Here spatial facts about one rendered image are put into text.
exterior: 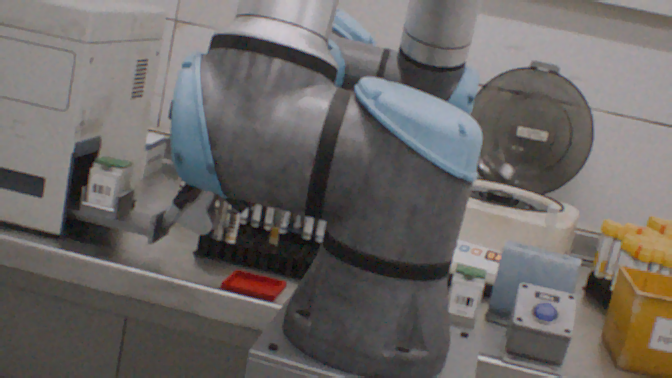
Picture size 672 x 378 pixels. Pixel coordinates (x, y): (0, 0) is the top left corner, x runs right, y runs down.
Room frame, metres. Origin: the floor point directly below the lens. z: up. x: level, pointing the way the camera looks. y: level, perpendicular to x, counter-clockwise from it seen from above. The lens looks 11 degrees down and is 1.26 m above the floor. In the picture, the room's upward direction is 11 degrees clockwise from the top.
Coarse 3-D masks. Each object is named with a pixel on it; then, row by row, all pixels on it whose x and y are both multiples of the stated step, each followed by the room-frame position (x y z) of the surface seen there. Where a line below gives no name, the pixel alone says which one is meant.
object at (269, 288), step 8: (232, 272) 1.24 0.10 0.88; (240, 272) 1.26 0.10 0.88; (248, 272) 1.26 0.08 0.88; (224, 280) 1.21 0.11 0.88; (232, 280) 1.23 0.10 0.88; (240, 280) 1.24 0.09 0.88; (248, 280) 1.25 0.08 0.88; (256, 280) 1.25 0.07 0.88; (264, 280) 1.25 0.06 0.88; (272, 280) 1.25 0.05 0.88; (280, 280) 1.25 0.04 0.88; (224, 288) 1.20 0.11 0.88; (232, 288) 1.19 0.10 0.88; (240, 288) 1.19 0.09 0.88; (248, 288) 1.20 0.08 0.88; (256, 288) 1.22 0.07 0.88; (264, 288) 1.23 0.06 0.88; (272, 288) 1.23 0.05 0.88; (280, 288) 1.22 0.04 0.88; (256, 296) 1.19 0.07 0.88; (264, 296) 1.19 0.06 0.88; (272, 296) 1.19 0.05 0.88
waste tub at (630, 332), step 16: (624, 272) 1.29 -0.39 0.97; (640, 272) 1.32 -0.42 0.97; (624, 288) 1.26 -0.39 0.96; (640, 288) 1.32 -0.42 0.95; (656, 288) 1.32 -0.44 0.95; (624, 304) 1.24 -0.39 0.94; (640, 304) 1.19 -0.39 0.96; (656, 304) 1.19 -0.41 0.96; (608, 320) 1.30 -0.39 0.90; (624, 320) 1.22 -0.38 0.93; (640, 320) 1.19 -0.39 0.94; (656, 320) 1.19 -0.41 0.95; (608, 336) 1.28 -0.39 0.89; (624, 336) 1.20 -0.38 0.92; (640, 336) 1.19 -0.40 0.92; (656, 336) 1.19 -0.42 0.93; (624, 352) 1.20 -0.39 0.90; (640, 352) 1.19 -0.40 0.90; (656, 352) 1.19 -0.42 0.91; (624, 368) 1.19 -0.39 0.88; (640, 368) 1.19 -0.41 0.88; (656, 368) 1.19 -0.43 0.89
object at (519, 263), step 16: (512, 256) 1.30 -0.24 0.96; (528, 256) 1.29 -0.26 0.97; (544, 256) 1.29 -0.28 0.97; (560, 256) 1.30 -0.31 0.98; (512, 272) 1.30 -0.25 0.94; (528, 272) 1.29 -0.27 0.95; (544, 272) 1.28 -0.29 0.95; (560, 272) 1.28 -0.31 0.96; (576, 272) 1.27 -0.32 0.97; (496, 288) 1.30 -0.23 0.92; (512, 288) 1.29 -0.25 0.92; (560, 288) 1.28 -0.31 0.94; (496, 304) 1.30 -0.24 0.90; (512, 304) 1.29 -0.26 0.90; (496, 320) 1.28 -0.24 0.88
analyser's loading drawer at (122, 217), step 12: (84, 192) 1.27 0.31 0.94; (132, 192) 1.31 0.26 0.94; (72, 204) 1.29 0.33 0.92; (84, 204) 1.27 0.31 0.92; (120, 204) 1.28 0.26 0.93; (132, 204) 1.32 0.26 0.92; (72, 216) 1.27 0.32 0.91; (84, 216) 1.27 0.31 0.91; (96, 216) 1.26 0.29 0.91; (108, 216) 1.27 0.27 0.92; (120, 216) 1.28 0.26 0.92; (132, 216) 1.30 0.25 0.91; (144, 216) 1.31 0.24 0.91; (156, 216) 1.25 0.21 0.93; (120, 228) 1.26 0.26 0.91; (132, 228) 1.26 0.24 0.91; (144, 228) 1.25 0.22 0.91; (156, 228) 1.26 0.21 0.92; (156, 240) 1.27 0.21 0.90
